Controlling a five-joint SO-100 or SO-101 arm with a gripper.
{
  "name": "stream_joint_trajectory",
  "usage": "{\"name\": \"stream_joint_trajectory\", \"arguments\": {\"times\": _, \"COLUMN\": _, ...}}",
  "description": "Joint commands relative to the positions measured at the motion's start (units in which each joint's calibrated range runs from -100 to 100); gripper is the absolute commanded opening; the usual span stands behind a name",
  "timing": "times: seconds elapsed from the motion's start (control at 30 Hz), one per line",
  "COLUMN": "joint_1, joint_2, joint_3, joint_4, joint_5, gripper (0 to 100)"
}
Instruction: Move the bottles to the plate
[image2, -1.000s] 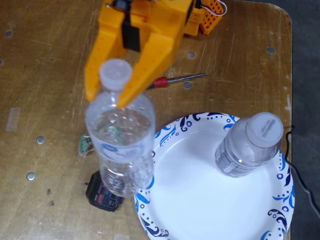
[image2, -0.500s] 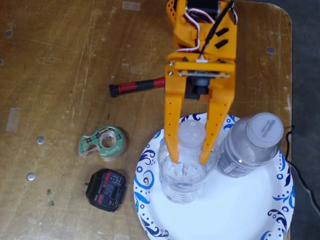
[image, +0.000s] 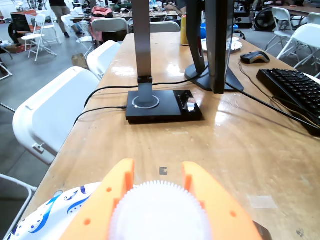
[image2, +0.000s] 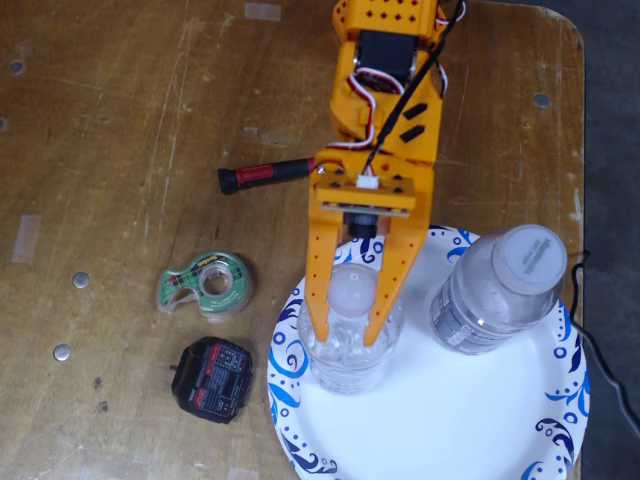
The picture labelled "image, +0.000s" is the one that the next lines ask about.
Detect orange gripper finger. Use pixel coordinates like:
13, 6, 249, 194
181, 161, 263, 240
59, 158, 136, 240

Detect white ridged plastic lid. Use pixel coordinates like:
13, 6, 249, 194
108, 180, 213, 240

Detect blue patterned paper plate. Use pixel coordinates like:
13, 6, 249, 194
3, 181, 102, 240

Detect small silver plate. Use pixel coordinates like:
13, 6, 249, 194
226, 40, 244, 55

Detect clear tape strip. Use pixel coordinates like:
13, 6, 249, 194
246, 194, 279, 210

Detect open white folding chair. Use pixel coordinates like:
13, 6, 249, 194
0, 173, 38, 240

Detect large folded white chair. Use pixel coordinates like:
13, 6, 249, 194
12, 66, 101, 166

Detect black grey desk lamp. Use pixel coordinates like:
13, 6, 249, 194
125, 0, 204, 125

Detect black keyboard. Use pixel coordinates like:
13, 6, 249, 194
256, 67, 320, 137

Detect brown cardboard box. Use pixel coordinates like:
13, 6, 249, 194
71, 53, 90, 70

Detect black orange computer mouse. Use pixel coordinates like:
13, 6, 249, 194
239, 50, 271, 65

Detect black computer monitor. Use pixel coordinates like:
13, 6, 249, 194
184, 0, 245, 95

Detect red cardboard box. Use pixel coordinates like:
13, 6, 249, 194
6, 42, 26, 54

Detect yellow drink can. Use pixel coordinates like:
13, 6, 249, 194
180, 12, 189, 47

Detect red bag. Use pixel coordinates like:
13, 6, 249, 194
91, 6, 114, 20

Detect person black shirt khaki trousers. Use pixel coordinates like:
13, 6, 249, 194
48, 0, 73, 38

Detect black floor fan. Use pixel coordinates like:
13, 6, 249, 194
253, 7, 276, 32

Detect black laptop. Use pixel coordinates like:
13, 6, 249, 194
10, 13, 32, 33

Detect thin black lamp cable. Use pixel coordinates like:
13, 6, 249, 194
74, 106, 128, 126

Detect thick black monitor cable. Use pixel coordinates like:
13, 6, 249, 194
224, 81, 320, 130

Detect long black cable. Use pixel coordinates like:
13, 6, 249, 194
84, 65, 210, 107

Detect thin brown mouse wire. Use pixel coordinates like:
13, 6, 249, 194
238, 59, 320, 126

